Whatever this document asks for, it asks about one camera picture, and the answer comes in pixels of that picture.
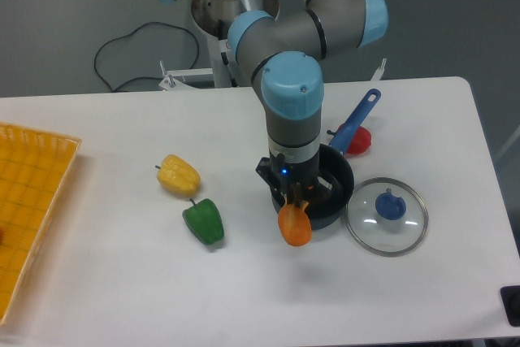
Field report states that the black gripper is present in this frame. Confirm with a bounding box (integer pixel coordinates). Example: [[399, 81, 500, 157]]
[[256, 153, 323, 209]]

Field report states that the orange bell pepper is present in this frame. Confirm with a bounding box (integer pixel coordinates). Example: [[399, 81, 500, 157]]
[[278, 201, 312, 247]]

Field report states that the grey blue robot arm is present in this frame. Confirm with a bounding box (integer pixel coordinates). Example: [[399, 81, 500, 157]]
[[172, 0, 388, 205]]

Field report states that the red bell pepper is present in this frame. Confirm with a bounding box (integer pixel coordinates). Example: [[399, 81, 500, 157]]
[[344, 126, 372, 155]]

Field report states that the green bell pepper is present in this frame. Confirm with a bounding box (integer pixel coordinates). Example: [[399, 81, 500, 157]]
[[182, 198, 224, 245]]

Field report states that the glass lid blue knob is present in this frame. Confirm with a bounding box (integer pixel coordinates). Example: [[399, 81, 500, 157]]
[[344, 177, 429, 258]]

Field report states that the yellow bell pepper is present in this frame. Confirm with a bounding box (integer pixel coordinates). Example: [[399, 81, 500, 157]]
[[156, 154, 201, 197]]

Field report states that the black object table corner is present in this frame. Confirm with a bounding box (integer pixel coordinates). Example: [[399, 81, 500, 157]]
[[500, 285, 520, 327]]

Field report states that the yellow plastic basket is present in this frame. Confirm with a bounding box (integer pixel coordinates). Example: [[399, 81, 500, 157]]
[[1, 123, 81, 324]]

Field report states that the black pot blue handle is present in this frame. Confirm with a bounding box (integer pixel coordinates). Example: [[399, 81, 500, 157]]
[[271, 88, 382, 230]]

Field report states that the white metal bracket frame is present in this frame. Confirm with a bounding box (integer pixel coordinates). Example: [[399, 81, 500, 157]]
[[158, 60, 215, 91]]

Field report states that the black cable on floor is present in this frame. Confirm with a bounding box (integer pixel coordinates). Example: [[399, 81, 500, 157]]
[[93, 21, 201, 93]]

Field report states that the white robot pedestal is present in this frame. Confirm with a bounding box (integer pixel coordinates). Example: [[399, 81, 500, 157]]
[[191, 0, 280, 88]]

